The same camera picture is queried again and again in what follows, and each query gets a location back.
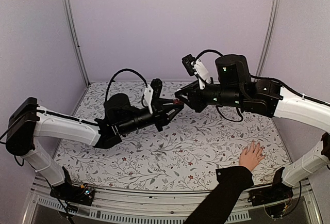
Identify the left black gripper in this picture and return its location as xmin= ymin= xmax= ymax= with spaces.
xmin=119 ymin=98 xmax=183 ymax=135

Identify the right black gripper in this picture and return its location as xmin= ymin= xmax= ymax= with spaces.
xmin=174 ymin=79 xmax=244 ymax=113

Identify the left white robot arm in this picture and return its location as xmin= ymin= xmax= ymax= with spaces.
xmin=5 ymin=93 xmax=184 ymax=200

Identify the black sleeved forearm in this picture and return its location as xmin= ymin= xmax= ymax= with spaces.
xmin=184 ymin=166 xmax=254 ymax=223

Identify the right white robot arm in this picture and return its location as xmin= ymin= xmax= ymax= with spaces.
xmin=175 ymin=54 xmax=329 ymax=201

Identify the person's bare hand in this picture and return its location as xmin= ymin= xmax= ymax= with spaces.
xmin=239 ymin=140 xmax=265 ymax=172

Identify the floral patterned table mat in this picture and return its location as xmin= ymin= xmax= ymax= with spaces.
xmin=51 ymin=81 xmax=292 ymax=193

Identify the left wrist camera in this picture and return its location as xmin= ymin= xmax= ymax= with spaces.
xmin=141 ymin=78 xmax=162 ymax=114

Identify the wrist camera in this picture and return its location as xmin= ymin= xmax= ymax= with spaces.
xmin=181 ymin=54 xmax=213 ymax=89
xmin=141 ymin=78 xmax=162 ymax=114

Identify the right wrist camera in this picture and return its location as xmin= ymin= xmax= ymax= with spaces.
xmin=181 ymin=54 xmax=213 ymax=89

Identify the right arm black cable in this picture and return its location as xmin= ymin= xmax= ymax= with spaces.
xmin=195 ymin=50 xmax=224 ymax=59

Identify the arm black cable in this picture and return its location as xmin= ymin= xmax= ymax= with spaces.
xmin=105 ymin=68 xmax=148 ymax=98
xmin=195 ymin=50 xmax=224 ymax=59

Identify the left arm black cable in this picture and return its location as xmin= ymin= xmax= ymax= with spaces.
xmin=105 ymin=68 xmax=148 ymax=98

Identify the front aluminium rail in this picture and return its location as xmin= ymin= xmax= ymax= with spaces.
xmin=22 ymin=178 xmax=323 ymax=223

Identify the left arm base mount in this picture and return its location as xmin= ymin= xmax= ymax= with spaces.
xmin=50 ymin=167 xmax=95 ymax=206

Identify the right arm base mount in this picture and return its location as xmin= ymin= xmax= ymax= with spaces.
xmin=247 ymin=167 xmax=293 ymax=206

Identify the right aluminium frame post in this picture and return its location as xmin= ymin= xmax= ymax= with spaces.
xmin=256 ymin=0 xmax=281 ymax=76

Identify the aluminium frame post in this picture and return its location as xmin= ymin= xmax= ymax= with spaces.
xmin=62 ymin=0 xmax=90 ymax=86
xmin=256 ymin=0 xmax=281 ymax=76

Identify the left aluminium frame post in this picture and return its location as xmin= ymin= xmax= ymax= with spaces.
xmin=62 ymin=0 xmax=90 ymax=86

